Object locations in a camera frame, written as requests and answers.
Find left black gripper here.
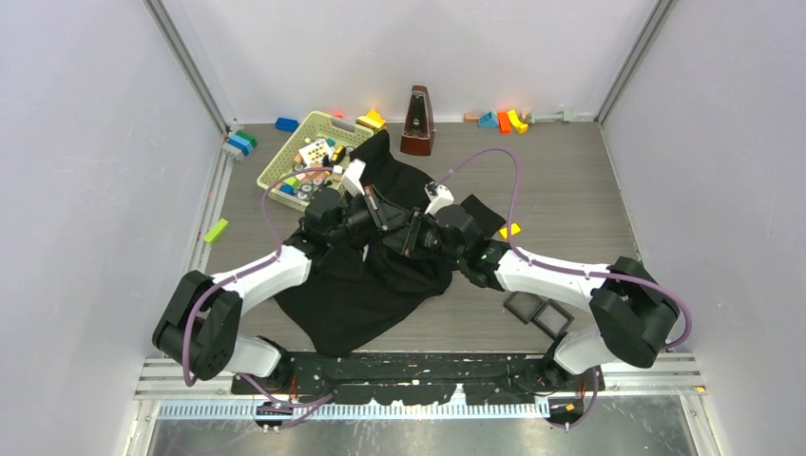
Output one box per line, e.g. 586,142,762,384
327,186,411,246

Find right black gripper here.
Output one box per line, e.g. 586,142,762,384
384,206,466,265

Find black garment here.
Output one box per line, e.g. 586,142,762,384
275,131,456,356

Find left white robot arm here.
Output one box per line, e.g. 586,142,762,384
152,160,440,393

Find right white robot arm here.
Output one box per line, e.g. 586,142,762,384
387,183,689,390

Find yellow block on table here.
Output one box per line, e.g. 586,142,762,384
498,223,522,240

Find yellow black screwdriver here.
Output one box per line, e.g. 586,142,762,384
330,145,347,165

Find brown wooden metronome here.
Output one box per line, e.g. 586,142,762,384
400,85,435,157

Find light green plastic basket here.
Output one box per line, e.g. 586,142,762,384
257,111,374,211

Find nine of spades card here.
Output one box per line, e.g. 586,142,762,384
298,138,335,165

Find yellow orange block stack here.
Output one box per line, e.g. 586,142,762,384
355,109,387,133

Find light blue toy block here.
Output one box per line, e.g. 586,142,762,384
477,111,499,128

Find red orange block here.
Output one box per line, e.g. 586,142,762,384
496,111,511,135

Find yellow curved block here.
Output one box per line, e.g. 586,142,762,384
507,109,528,134

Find blue green stacked blocks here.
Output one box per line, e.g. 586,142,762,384
221,130,258,161

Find lime green block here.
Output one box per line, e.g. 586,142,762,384
202,218,229,244

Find left black square frame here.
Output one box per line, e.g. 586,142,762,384
503,292,546,324

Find black square frame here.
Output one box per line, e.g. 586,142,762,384
530,299,575,339
503,292,546,324

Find right black square frame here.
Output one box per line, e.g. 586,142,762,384
530,299,575,339

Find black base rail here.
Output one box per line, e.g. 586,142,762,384
226,351,604,406

